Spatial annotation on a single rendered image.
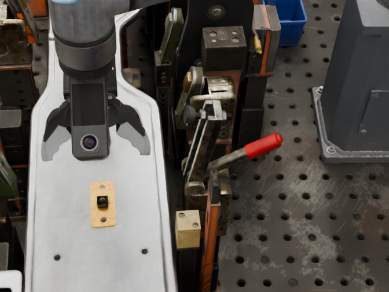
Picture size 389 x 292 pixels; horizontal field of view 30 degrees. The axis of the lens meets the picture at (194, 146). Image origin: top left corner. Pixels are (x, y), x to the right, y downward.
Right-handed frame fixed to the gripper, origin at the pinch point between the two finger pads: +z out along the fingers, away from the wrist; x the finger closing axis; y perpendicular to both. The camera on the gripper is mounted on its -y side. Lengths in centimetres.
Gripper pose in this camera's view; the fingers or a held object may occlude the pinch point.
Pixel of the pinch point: (97, 161)
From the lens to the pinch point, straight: 106.0
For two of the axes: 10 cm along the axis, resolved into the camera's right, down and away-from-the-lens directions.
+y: -1.1, -7.8, 6.1
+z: -0.4, 6.2, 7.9
